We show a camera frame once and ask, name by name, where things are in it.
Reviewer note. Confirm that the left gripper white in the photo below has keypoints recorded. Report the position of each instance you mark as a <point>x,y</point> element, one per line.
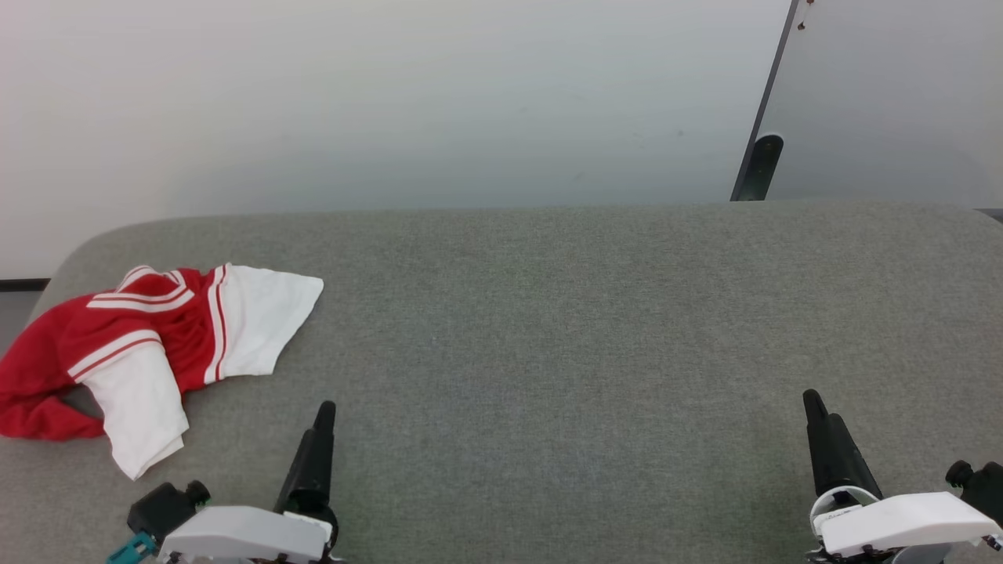
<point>243,534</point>

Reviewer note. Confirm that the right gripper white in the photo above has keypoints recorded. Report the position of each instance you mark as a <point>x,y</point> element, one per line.
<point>901,523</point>

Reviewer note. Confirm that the red and white jersey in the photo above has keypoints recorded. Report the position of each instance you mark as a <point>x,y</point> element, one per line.
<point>188,329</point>

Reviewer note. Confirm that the black baseboard strip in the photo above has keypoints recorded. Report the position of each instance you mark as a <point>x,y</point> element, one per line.
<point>23,284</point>

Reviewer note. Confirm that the grey partition panel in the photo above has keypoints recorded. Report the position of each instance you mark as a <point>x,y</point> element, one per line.
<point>901,94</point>

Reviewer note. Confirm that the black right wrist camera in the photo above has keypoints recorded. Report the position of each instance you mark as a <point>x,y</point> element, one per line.
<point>983,486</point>

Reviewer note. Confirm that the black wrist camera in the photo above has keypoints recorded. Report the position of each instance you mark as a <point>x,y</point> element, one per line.
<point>983,486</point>
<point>161,509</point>

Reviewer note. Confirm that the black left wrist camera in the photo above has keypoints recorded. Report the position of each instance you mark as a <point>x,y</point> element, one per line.
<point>161,509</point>

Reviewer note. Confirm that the black post foot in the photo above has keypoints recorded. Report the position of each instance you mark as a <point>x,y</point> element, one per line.
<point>762,168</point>

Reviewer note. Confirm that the dark partition post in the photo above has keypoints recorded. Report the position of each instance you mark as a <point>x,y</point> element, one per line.
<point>772,86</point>

